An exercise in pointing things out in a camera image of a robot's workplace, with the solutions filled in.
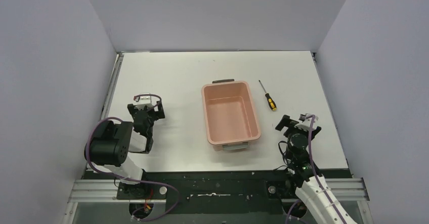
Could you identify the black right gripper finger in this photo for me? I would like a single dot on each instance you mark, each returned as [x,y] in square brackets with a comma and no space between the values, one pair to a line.
[284,122]
[303,117]

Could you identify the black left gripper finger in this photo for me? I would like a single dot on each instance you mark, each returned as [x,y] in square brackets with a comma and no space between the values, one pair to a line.
[160,111]
[130,108]

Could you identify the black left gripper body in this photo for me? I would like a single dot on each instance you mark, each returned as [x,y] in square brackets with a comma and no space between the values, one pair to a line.
[146,110]

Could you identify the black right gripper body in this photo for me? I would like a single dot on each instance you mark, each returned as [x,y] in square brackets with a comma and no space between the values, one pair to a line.
[288,132]

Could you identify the black yellow screwdriver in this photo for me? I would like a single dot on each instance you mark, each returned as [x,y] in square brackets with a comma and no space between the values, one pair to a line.
[270,101]

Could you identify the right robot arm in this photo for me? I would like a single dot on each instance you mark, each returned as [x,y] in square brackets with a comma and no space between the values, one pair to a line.
[310,185]

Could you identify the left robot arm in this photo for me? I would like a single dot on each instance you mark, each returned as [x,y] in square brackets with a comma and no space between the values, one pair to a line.
[110,143]

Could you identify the pink plastic bin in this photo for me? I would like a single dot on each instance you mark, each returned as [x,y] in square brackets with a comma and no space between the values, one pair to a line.
[230,116]

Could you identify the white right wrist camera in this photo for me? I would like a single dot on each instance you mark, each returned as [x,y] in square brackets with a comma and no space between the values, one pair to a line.
[309,124]

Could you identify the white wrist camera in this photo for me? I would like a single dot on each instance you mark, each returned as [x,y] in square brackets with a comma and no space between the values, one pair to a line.
[143,101]
[309,124]

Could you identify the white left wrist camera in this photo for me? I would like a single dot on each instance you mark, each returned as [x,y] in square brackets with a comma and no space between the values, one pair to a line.
[143,101]

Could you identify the aluminium left side rail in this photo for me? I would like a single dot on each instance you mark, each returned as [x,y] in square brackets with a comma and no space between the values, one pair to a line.
[112,85]

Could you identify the aluminium rail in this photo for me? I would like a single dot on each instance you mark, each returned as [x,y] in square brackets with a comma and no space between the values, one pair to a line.
[112,85]
[104,191]

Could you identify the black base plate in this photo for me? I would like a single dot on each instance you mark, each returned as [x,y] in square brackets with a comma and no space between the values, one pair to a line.
[226,192]

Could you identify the aluminium front rail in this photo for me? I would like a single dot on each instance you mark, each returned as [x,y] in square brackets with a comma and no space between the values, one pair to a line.
[104,191]

